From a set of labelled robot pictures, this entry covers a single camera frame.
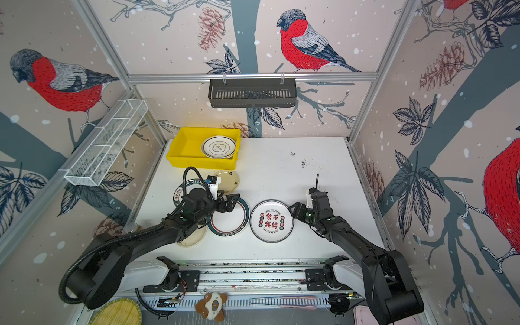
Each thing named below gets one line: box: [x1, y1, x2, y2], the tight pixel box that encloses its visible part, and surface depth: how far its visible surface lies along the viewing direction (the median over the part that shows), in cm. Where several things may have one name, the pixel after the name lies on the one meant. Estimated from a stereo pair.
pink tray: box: [352, 305, 380, 325], surface depth 67 cm
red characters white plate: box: [249, 199, 295, 244], surface depth 90 cm
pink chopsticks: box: [249, 295, 317, 311], surface depth 71 cm
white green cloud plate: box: [201, 135, 237, 160], surface depth 116 cm
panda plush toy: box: [195, 292, 229, 323], surface depth 68 cm
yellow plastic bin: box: [166, 127, 242, 170], surface depth 116 cm
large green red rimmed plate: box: [207, 197, 250, 237], surface depth 87 cm
